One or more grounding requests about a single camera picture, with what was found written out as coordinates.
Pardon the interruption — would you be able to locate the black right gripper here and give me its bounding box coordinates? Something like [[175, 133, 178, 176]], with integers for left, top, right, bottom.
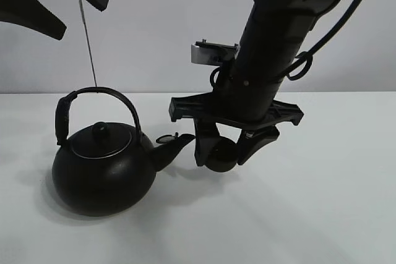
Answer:
[[169, 93, 303, 166]]

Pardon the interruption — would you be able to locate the small black teacup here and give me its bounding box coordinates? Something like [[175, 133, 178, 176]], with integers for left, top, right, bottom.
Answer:
[[205, 137, 238, 173]]

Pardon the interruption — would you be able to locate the black round teapot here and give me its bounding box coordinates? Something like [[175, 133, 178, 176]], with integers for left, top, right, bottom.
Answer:
[[51, 87, 195, 217]]

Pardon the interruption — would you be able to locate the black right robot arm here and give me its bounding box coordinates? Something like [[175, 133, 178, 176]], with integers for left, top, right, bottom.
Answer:
[[170, 0, 362, 172]]

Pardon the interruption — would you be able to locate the black hanging wall cable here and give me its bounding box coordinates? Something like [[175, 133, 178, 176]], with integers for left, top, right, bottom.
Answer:
[[79, 0, 98, 87]]

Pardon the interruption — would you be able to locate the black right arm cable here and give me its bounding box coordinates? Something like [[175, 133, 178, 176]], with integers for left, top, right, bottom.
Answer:
[[280, 0, 387, 82]]

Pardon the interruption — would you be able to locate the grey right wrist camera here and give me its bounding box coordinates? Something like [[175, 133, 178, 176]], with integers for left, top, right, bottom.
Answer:
[[191, 39, 239, 66]]

